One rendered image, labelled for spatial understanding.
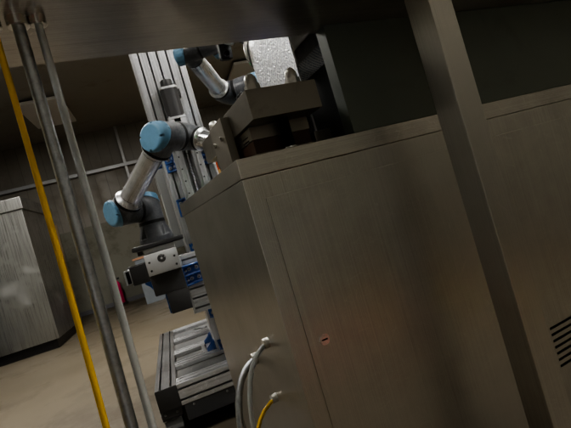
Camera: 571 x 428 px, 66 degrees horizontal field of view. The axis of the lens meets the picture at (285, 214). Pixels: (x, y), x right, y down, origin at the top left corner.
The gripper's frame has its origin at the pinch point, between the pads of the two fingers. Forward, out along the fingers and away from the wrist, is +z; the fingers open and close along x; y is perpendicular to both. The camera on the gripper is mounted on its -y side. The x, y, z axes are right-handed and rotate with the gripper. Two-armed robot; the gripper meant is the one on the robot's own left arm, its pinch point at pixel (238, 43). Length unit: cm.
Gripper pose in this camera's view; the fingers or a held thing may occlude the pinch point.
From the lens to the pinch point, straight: 157.0
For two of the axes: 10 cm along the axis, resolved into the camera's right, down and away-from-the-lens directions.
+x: 8.8, -2.6, 4.0
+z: 4.7, 5.3, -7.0
